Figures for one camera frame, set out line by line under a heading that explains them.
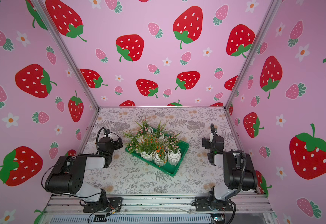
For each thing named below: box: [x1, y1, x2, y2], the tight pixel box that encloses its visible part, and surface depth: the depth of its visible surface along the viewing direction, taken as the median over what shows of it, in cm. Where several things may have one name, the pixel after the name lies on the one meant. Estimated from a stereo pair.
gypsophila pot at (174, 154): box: [165, 141, 182, 166], surface depth 86 cm
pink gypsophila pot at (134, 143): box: [123, 130, 141, 154], surface depth 85 cm
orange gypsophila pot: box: [152, 144, 167, 167], surface depth 85 cm
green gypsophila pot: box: [154, 119, 169, 142], surface depth 95 cm
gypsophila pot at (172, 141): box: [164, 131, 182, 150], surface depth 82 cm
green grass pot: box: [136, 134, 157, 161], surface depth 85 cm
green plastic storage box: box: [125, 127, 190, 177], surface depth 87 cm
